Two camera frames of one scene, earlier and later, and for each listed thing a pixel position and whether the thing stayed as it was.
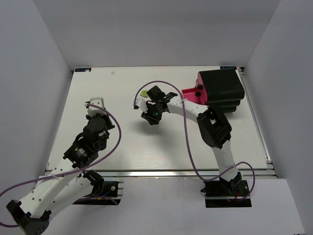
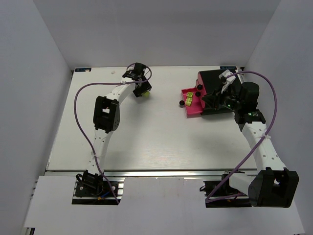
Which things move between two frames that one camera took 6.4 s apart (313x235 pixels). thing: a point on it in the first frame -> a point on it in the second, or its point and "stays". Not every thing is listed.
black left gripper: x=105 y=120 -> x=141 y=88
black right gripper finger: x=147 y=117 -> x=212 y=99
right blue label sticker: x=228 y=67 stays
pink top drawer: x=200 y=86 stays
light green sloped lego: x=143 y=93 stays
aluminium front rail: x=179 y=174 stays
